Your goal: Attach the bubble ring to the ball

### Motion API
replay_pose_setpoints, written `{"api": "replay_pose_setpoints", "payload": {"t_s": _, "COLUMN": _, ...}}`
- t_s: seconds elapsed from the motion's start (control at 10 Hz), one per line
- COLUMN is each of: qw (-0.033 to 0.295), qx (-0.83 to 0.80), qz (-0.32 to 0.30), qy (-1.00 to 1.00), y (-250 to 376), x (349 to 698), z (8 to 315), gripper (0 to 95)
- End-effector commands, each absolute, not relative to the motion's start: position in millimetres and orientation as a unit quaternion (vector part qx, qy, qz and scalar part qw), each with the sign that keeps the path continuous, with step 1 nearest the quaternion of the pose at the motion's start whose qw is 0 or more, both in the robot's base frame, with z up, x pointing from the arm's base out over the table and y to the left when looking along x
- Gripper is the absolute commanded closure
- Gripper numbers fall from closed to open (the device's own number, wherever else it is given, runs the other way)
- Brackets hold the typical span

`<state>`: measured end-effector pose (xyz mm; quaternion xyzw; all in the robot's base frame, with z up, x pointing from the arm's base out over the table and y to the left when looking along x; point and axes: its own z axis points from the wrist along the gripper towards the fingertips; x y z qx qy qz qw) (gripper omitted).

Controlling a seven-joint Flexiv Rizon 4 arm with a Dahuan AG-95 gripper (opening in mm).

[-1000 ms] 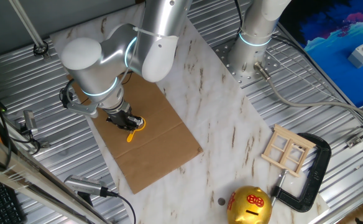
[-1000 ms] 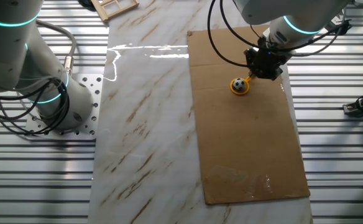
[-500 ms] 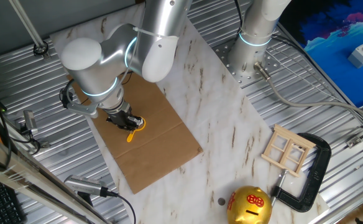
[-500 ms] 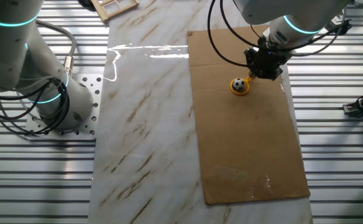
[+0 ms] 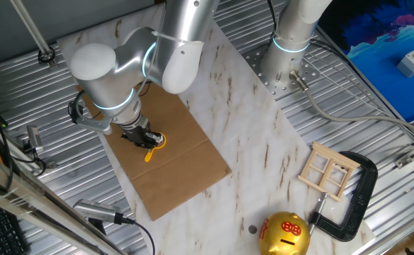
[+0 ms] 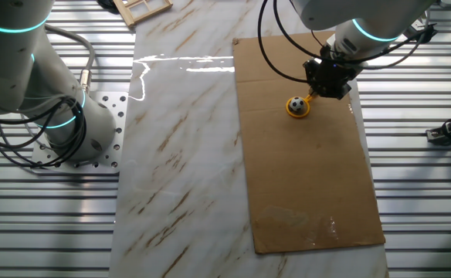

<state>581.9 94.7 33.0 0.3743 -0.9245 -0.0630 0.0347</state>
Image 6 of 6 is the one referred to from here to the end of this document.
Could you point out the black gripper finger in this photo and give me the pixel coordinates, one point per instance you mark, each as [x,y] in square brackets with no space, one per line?
[312,83]
[333,92]

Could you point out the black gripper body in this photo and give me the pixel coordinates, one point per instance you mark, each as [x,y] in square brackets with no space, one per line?
[331,75]

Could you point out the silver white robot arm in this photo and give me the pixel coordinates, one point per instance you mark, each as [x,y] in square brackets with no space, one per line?
[13,69]

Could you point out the small black white soccer ball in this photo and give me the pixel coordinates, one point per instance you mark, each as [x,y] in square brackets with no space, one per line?
[297,104]

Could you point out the brown cardboard sheet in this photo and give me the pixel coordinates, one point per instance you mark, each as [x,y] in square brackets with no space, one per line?
[306,173]

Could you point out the white marble slab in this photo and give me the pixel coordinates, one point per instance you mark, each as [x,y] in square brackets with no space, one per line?
[179,154]

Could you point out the wrist camera with grey bracket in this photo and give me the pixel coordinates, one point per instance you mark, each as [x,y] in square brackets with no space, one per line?
[416,29]

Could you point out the metal corner bracket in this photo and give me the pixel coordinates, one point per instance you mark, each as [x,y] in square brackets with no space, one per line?
[436,137]

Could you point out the wooden window frame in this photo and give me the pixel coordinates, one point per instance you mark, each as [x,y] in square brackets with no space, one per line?
[133,17]

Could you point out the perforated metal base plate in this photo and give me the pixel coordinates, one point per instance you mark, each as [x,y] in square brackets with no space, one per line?
[117,100]

